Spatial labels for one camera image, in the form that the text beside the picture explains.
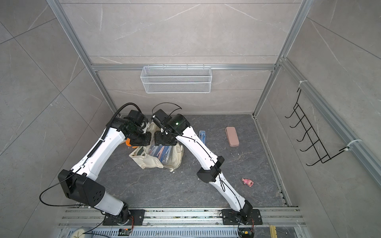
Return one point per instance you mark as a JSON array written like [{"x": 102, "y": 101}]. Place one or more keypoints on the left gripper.
[{"x": 147, "y": 142}]

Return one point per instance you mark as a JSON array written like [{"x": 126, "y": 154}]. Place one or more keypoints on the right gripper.
[{"x": 159, "y": 140}]

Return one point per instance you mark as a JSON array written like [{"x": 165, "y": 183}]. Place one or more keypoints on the floral canvas tote bag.
[{"x": 152, "y": 156}]

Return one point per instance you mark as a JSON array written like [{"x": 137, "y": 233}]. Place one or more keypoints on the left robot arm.
[{"x": 79, "y": 183}]

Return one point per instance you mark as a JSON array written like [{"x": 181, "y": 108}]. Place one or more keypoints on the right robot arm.
[{"x": 178, "y": 128}]

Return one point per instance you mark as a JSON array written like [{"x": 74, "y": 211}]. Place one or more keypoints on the blue box in bag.
[{"x": 162, "y": 153}]

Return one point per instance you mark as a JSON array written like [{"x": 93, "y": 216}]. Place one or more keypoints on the orange shark plush toy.
[{"x": 129, "y": 145}]

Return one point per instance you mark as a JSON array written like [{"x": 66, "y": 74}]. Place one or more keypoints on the pink glasses case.
[{"x": 232, "y": 136}]

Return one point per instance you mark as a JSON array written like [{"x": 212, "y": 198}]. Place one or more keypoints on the pink monkey plush toy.
[{"x": 247, "y": 182}]

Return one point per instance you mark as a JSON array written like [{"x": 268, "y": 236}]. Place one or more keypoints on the white round clock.
[{"x": 80, "y": 233}]

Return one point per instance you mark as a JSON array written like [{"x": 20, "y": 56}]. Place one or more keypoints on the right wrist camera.
[{"x": 160, "y": 118}]

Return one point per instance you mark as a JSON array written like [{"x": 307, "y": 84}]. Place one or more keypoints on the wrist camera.
[
  {"x": 160, "y": 118},
  {"x": 137, "y": 118}
]

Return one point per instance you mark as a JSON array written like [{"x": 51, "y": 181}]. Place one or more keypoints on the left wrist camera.
[{"x": 137, "y": 118}]

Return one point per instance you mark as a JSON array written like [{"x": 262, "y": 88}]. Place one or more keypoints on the white wire mesh basket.
[{"x": 176, "y": 79}]

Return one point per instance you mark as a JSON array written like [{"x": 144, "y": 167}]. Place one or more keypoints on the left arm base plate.
[{"x": 125, "y": 218}]

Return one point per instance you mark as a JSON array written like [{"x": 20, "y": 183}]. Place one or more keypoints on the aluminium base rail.
[{"x": 186, "y": 217}]

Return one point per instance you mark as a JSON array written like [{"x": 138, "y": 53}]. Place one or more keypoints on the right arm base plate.
[{"x": 231, "y": 217}]

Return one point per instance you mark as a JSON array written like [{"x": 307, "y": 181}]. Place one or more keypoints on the black wire hook rack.
[{"x": 311, "y": 135}]

